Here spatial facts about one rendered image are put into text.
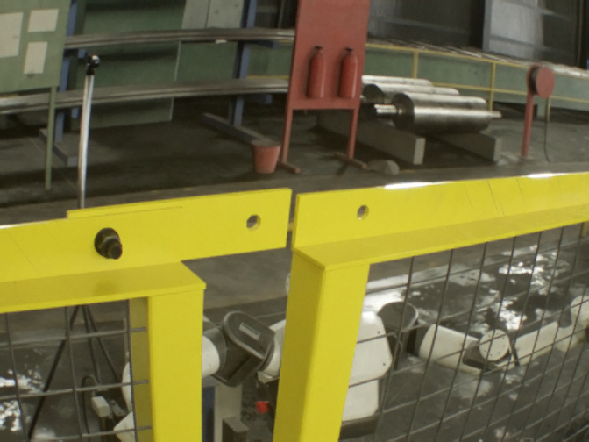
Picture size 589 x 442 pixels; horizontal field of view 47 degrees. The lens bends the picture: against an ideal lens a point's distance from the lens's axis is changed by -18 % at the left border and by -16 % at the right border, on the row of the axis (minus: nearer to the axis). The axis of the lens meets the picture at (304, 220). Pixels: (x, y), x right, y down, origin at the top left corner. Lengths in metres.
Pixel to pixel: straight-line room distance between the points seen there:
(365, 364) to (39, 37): 5.36
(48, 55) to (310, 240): 6.06
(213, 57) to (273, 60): 0.99
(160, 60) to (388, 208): 9.01
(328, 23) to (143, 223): 7.49
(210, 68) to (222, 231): 10.10
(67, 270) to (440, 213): 0.39
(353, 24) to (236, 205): 7.64
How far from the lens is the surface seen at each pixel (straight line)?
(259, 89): 8.81
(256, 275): 5.35
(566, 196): 0.99
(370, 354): 1.72
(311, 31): 7.95
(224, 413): 2.39
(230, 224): 0.65
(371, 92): 9.63
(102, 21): 9.30
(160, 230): 0.62
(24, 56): 6.62
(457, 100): 9.69
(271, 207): 0.67
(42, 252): 0.58
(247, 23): 9.13
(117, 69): 9.48
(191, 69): 10.59
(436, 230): 0.79
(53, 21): 6.65
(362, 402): 1.70
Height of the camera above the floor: 2.04
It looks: 18 degrees down
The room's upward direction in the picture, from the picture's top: 6 degrees clockwise
